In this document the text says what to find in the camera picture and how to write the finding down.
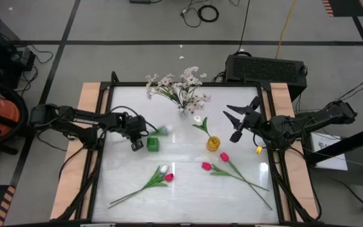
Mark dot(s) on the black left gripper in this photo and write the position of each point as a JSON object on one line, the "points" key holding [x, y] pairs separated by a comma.
{"points": [[136, 127]]}

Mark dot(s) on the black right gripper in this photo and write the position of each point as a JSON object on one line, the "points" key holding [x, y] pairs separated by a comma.
{"points": [[253, 122]]}

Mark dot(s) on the white tulip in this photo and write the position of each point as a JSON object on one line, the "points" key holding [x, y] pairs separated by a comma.
{"points": [[164, 168], [166, 129], [197, 119]]}

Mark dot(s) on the red tulip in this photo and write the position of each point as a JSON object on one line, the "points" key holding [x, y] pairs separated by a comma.
{"points": [[206, 166], [169, 177], [224, 156]]}

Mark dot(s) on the white blossom bunch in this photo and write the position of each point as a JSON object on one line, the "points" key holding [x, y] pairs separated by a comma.
{"points": [[191, 82], [164, 82]]}

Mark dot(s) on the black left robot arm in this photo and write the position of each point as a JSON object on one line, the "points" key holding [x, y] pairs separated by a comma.
{"points": [[84, 121]]}

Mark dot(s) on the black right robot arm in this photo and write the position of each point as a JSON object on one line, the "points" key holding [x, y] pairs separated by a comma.
{"points": [[310, 124]]}

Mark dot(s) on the green glass vase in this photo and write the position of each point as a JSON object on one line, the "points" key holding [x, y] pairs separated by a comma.
{"points": [[152, 144]]}

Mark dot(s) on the yellow glass vase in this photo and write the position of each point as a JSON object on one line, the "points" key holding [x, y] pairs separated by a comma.
{"points": [[213, 144]]}

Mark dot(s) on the clear glass vase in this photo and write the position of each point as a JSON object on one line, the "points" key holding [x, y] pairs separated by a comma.
{"points": [[183, 113]]}

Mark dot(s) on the small yellow tape roll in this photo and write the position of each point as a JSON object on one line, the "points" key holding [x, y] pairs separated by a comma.
{"points": [[259, 150]]}

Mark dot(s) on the black computer tower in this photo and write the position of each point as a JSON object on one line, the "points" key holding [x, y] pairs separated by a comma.
{"points": [[263, 67]]}

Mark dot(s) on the light wooden side board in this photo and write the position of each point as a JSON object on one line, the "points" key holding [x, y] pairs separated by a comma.
{"points": [[295, 176], [80, 151]]}

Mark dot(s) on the white paper sheet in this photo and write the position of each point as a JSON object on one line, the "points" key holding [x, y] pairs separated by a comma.
{"points": [[329, 151]]}

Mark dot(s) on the orange black vacuum cleaner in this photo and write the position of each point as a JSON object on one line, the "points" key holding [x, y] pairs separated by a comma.
{"points": [[2, 112]]}

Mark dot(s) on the black table frame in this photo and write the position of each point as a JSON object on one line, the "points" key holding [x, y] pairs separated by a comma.
{"points": [[184, 84]]}

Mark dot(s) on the black aluminium frame post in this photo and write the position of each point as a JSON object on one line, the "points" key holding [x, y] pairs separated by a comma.
{"points": [[345, 143]]}

